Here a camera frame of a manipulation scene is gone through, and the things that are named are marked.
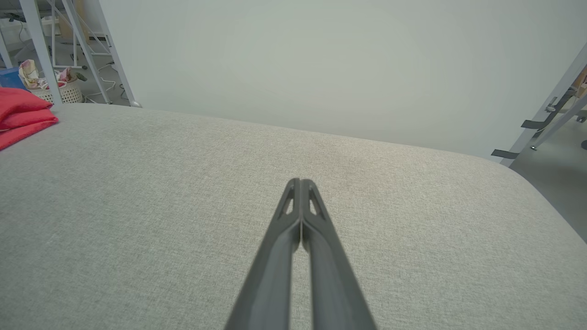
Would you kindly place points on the white perforated laundry basket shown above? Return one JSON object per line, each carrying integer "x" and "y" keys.
{"x": 71, "y": 94}

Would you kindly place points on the grey metal frame post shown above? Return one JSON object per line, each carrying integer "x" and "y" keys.
{"x": 41, "y": 50}
{"x": 120, "y": 68}
{"x": 87, "y": 50}
{"x": 557, "y": 89}

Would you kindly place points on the white metal rack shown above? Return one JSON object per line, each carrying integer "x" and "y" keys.
{"x": 75, "y": 46}

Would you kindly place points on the red folded cloth pile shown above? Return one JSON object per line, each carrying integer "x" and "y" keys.
{"x": 18, "y": 114}

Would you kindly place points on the blue box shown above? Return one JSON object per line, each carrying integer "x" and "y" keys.
{"x": 10, "y": 79}

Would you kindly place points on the pink cloth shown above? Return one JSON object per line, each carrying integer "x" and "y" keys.
{"x": 66, "y": 75}

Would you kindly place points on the cream floral cloth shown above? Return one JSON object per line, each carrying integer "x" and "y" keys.
{"x": 30, "y": 73}

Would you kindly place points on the grey fabric sofa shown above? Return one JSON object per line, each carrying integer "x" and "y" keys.
{"x": 137, "y": 206}

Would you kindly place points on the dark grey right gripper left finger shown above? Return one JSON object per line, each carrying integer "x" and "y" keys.
{"x": 270, "y": 284}

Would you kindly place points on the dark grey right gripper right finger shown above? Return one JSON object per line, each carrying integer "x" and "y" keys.
{"x": 332, "y": 284}

